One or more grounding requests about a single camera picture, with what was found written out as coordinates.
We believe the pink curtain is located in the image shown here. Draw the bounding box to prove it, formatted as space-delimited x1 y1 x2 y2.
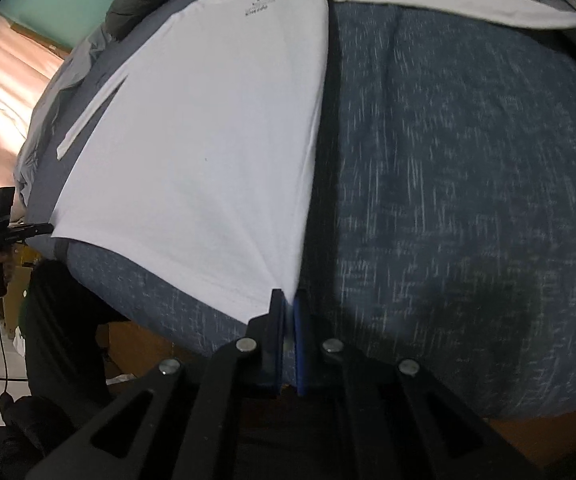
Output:
0 8 66 221

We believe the light grey blanket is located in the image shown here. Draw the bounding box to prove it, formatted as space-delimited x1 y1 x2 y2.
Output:
13 24 112 207

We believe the white garment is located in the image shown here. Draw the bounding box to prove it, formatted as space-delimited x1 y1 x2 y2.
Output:
51 0 576 322

